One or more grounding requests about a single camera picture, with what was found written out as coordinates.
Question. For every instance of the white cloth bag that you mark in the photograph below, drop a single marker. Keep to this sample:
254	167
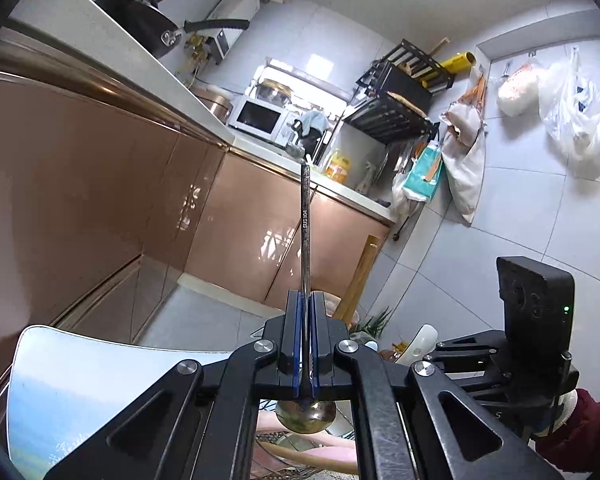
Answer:
462	170

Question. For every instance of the black wok with lid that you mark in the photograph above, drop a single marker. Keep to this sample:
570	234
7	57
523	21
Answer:
130	20

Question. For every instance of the yellow cooking oil bottle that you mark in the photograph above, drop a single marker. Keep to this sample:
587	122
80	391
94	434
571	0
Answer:
339	167

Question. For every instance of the white gas water heater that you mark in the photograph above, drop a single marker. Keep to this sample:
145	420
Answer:
235	15

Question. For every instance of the copper base cabinets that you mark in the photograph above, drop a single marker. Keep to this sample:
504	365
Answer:
105	185

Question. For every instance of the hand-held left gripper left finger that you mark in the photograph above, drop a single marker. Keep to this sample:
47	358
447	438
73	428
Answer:
294	345

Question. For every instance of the teal paper packet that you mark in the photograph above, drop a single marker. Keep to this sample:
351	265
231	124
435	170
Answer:
422	175

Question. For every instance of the grey blue cloth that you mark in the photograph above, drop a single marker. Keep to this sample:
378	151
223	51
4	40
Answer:
312	121

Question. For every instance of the white kitchen countertop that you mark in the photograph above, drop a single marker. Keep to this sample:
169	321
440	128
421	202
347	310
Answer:
105	35

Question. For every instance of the white plastic soup spoon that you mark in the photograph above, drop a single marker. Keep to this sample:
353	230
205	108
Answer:
425	337

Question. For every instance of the bag of green onions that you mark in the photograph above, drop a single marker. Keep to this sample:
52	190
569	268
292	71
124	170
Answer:
375	322

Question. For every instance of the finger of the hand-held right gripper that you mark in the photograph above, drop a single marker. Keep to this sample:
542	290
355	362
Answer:
467	370
472	344

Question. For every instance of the long metal spoon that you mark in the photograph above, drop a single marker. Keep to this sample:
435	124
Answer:
305	210

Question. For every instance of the copper rice cooker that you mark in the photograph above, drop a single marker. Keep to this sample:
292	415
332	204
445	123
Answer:
212	102

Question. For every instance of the yellow wrap roll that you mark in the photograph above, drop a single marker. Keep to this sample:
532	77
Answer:
457	62

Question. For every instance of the white plastic bag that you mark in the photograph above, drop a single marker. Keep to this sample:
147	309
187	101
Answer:
517	90
580	125

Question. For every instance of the black wall rack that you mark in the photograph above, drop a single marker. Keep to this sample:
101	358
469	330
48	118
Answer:
395	115

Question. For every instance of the steel pot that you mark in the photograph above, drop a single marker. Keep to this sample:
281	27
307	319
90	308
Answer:
272	91

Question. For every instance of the person's right forearm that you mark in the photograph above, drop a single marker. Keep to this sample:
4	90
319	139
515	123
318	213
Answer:
590	425

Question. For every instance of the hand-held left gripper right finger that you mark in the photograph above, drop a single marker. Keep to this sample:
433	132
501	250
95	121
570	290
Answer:
317	345

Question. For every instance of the white microwave oven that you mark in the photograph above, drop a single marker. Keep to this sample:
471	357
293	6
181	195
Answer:
255	117

